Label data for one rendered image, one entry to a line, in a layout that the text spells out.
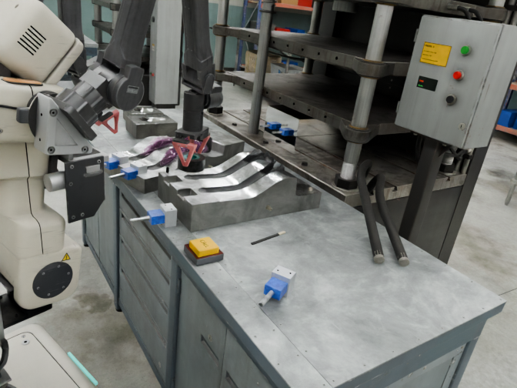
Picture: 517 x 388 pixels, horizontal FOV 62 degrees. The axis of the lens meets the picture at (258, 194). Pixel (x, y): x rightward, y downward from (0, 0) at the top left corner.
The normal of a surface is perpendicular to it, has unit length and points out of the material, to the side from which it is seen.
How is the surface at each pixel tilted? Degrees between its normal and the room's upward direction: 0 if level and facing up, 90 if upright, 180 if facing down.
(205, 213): 90
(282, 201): 90
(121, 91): 100
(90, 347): 0
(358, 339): 0
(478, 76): 90
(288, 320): 0
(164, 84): 90
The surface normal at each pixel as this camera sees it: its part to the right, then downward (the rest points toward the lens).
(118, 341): 0.12, -0.91
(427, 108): -0.83, 0.13
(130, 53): 0.83, 0.30
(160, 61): 0.50, 0.41
